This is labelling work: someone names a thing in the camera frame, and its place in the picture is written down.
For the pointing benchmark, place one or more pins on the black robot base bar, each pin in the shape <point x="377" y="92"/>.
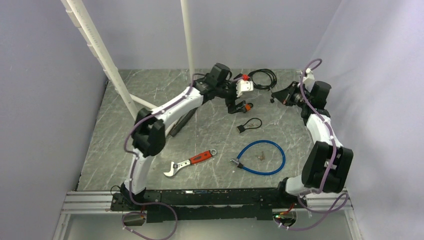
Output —
<point x="206" y="204"/>

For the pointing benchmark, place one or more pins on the blue cable lock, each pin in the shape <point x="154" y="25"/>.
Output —
<point x="277" y="155"/>

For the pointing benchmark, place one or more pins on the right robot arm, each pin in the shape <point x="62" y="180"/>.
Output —
<point x="328" y="163"/>

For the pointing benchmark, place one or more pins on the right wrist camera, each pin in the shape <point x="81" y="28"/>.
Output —
<point x="308" y="79"/>

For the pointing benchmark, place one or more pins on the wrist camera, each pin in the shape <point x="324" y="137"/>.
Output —
<point x="243" y="84"/>
<point x="308" y="79"/>

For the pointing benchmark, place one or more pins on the aluminium rail frame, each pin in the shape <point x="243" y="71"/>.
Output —
<point x="81" y="203"/>

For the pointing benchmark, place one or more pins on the white PVC pipe frame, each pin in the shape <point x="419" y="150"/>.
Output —
<point x="128" y="37"/>

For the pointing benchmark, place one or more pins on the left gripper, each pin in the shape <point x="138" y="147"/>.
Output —
<point x="232" y="108"/>

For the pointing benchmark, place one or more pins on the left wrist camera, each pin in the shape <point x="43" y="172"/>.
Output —
<point x="243" y="84"/>

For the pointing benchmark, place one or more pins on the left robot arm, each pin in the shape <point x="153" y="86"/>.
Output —
<point x="148" y="135"/>

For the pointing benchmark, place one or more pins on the red handled adjustable wrench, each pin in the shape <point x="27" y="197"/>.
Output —
<point x="176" y="166"/>

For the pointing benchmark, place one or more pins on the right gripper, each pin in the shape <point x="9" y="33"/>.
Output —
<point x="284" y="96"/>

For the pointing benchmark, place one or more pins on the silver lock keys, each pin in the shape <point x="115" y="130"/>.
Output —
<point x="261" y="156"/>

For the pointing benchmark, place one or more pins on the black cable padlock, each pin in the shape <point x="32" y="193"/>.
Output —
<point x="244" y="127"/>

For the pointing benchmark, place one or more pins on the orange black padlock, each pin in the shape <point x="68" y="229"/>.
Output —
<point x="246" y="107"/>

